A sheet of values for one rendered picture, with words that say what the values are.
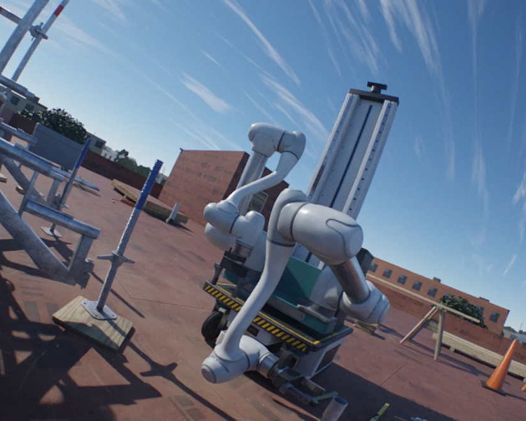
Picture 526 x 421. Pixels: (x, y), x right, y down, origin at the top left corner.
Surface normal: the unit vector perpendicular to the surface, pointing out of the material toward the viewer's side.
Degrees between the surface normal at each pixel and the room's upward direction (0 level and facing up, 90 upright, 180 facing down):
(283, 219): 108
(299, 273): 90
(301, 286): 90
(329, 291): 94
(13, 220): 90
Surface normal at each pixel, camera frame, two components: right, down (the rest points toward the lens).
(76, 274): 0.70, 0.28
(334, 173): -0.46, -0.27
